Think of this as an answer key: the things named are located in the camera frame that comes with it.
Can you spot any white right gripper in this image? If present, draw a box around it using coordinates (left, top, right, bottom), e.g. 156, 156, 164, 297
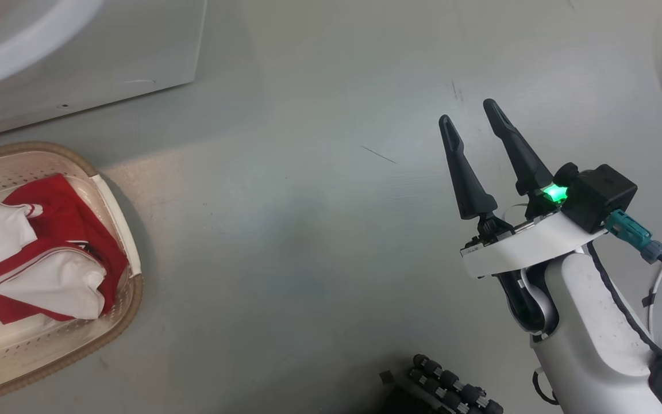
438, 98, 607, 279

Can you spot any red white sports jersey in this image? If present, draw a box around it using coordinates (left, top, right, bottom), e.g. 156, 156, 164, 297
0, 174, 130, 324

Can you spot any cream perforated laundry basket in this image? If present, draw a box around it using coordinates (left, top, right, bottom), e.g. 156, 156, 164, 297
0, 142, 143, 410

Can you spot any white washing machine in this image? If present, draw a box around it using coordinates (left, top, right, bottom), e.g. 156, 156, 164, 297
0, 0, 208, 141

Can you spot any teal plug right camera cable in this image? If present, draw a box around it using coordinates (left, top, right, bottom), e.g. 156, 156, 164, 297
606, 210, 662, 286

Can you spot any black sleeved right arm cable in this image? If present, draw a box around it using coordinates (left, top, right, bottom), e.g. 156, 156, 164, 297
587, 241, 662, 414

